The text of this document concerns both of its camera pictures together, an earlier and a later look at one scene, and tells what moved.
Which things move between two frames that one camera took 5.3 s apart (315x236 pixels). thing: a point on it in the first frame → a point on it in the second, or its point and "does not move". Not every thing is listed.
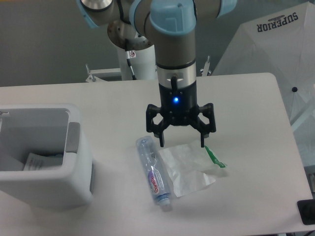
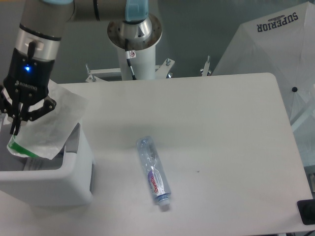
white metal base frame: [94, 73] does not move
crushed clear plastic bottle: [154, 169] does not move
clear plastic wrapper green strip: [185, 162] → [43, 136]
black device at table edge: [306, 211] does not move
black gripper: [179, 106] → [27, 78]
